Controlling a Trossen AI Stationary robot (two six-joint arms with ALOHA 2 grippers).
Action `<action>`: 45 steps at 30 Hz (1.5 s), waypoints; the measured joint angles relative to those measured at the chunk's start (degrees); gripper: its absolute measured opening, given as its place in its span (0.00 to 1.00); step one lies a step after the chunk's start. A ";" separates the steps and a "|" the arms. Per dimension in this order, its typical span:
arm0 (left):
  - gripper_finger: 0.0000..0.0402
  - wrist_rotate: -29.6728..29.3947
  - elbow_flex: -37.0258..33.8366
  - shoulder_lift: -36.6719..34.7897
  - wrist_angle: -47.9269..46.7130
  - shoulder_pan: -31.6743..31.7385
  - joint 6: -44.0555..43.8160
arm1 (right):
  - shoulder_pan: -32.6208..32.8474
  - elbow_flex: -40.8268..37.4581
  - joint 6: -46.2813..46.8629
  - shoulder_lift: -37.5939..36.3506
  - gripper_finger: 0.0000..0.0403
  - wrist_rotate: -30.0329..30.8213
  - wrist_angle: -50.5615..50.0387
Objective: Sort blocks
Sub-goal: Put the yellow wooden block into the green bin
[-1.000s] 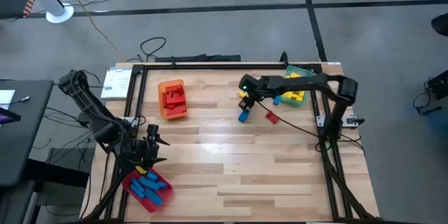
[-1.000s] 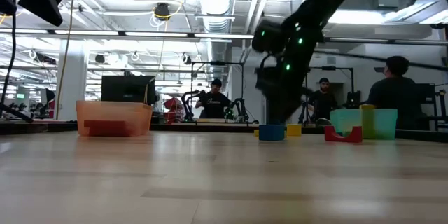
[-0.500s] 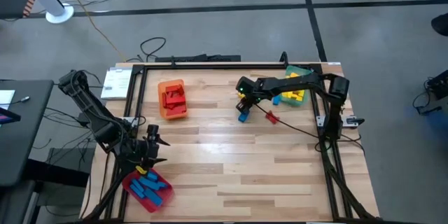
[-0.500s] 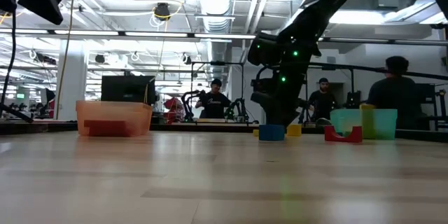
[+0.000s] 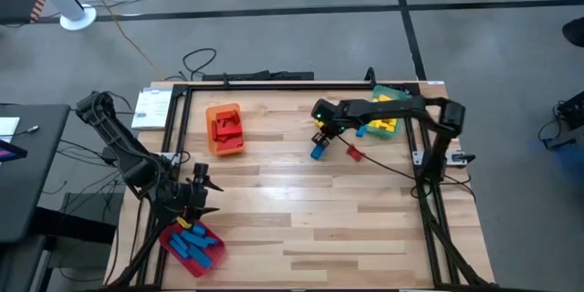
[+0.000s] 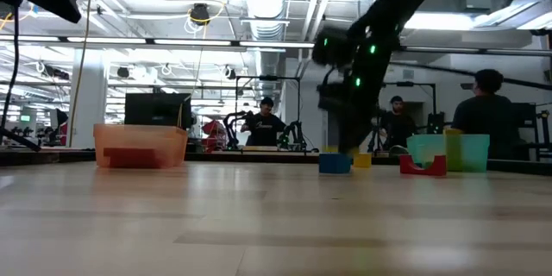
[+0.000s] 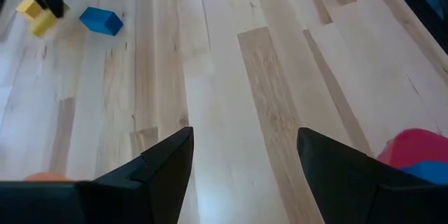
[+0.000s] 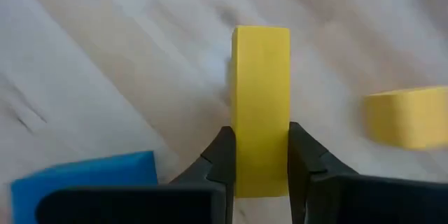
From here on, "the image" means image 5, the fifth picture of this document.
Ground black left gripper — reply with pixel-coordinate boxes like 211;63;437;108
166;162;224;227

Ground red translucent plastic bin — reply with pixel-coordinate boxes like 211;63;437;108
157;218;228;278

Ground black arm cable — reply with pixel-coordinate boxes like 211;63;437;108
336;134;476;201
89;89;193;183

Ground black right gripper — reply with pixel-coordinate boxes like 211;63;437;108
311;99;355;149

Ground teal translucent plastic bin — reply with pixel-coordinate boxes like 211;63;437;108
364;84;410;140

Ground black equipment with cables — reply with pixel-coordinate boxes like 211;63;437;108
539;89;584;151

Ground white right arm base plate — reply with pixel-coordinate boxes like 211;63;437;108
412;149;476;168

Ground long yellow hanging cable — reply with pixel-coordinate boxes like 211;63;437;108
71;0;166;81

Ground dark tablet screen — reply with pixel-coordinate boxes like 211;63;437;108
0;140;28;163

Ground black desk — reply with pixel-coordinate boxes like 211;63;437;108
0;103;72;245

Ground white paper box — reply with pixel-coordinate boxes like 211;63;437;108
130;87;174;131

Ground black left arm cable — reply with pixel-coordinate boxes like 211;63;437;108
89;89;193;183

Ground orange translucent plastic bin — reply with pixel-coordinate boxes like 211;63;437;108
204;102;246;157

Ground white sheet on desk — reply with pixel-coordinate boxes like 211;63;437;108
0;116;22;144

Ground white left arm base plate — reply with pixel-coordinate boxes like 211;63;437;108
157;151;183;168

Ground person's black shoe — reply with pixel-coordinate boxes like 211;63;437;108
561;16;584;48

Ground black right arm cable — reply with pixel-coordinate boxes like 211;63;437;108
336;134;476;201

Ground tangled black floor cables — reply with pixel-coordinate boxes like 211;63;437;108
43;139;131;220

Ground silver tipped desk cable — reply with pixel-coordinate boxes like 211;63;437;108
12;125;40;138

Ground looped black floor cable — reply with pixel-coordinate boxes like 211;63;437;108
181;47;219;81

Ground black power strip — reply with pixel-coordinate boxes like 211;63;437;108
201;69;316;82

